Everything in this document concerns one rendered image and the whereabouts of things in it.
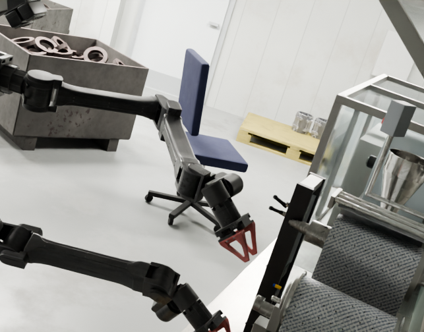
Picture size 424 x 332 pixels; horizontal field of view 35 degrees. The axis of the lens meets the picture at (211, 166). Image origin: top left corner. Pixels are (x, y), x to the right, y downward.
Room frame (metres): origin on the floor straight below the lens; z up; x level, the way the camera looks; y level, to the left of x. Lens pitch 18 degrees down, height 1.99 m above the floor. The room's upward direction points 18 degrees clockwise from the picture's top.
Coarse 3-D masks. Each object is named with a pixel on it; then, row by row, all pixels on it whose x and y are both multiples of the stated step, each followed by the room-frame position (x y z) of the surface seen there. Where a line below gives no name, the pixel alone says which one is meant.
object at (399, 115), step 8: (392, 104) 1.96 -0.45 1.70; (400, 104) 1.94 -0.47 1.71; (408, 104) 1.97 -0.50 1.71; (392, 112) 1.95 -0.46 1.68; (400, 112) 1.94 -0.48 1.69; (408, 112) 1.96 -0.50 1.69; (384, 120) 1.96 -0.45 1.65; (392, 120) 1.95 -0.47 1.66; (400, 120) 1.94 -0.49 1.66; (408, 120) 1.97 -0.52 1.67; (384, 128) 1.96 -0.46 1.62; (392, 128) 1.94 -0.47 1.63; (400, 128) 1.95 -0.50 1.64; (392, 136) 1.94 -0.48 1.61; (400, 136) 1.97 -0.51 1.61
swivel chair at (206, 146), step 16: (192, 64) 4.82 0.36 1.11; (208, 64) 4.64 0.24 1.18; (192, 80) 4.77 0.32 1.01; (192, 96) 4.72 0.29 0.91; (192, 112) 4.67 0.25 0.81; (192, 128) 4.64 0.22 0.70; (192, 144) 4.67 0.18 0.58; (208, 144) 4.80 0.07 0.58; (224, 144) 4.93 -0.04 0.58; (208, 160) 4.51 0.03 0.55; (224, 160) 4.56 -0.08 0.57; (240, 160) 4.65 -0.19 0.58; (160, 192) 4.78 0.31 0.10; (176, 208) 4.57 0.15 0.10
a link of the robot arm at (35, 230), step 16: (32, 240) 1.48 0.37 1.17; (48, 240) 1.49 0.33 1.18; (0, 256) 1.45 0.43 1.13; (16, 256) 1.44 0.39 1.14; (32, 256) 1.46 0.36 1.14; (48, 256) 1.46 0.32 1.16; (64, 256) 1.46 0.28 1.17; (80, 256) 1.47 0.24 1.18; (96, 256) 1.47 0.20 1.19; (112, 256) 1.49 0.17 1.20; (80, 272) 1.47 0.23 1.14; (96, 272) 1.46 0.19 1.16; (112, 272) 1.45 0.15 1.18; (128, 272) 1.45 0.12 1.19; (144, 272) 1.46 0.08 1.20; (160, 272) 1.46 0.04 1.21; (144, 288) 1.44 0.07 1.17; (160, 288) 1.43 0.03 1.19
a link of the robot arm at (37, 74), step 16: (32, 80) 1.79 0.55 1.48; (48, 80) 1.80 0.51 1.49; (64, 96) 1.83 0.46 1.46; (80, 96) 1.85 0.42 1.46; (96, 96) 1.87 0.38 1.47; (112, 96) 1.90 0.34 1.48; (128, 96) 1.94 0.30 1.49; (144, 96) 1.98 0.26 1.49; (160, 96) 1.99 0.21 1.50; (128, 112) 1.92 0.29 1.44; (144, 112) 1.94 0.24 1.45; (160, 112) 2.00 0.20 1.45
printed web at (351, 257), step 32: (352, 224) 1.66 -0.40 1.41; (320, 256) 1.63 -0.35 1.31; (352, 256) 1.60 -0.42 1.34; (384, 256) 1.59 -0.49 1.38; (416, 256) 1.59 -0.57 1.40; (320, 288) 1.43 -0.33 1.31; (352, 288) 1.60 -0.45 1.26; (384, 288) 1.57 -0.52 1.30; (288, 320) 1.40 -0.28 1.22; (320, 320) 1.38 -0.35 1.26; (352, 320) 1.37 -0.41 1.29; (384, 320) 1.38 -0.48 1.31
